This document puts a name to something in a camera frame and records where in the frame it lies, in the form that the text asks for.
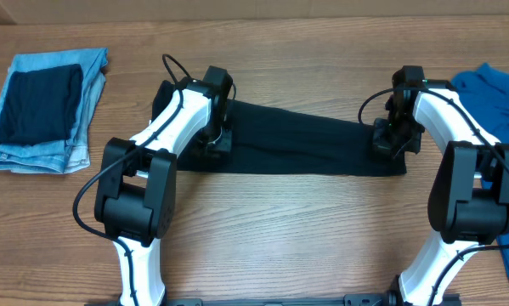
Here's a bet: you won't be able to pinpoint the folded dark navy shirt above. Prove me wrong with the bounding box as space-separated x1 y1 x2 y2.
0 64 83 145

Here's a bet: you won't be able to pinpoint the black t-shirt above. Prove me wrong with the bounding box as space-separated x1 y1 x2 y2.
150 79 408 178

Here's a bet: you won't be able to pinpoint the folded light blue jeans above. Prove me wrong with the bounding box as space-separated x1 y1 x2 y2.
0 48 108 174

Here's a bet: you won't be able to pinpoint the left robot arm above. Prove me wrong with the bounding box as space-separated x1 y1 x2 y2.
94 66 235 305

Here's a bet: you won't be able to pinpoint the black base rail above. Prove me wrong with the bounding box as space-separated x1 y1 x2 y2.
83 292 463 306

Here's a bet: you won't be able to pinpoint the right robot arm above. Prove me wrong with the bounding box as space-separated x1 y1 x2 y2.
371 65 509 305

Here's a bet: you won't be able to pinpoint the blue t-shirt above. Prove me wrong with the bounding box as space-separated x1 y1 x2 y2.
451 63 509 280

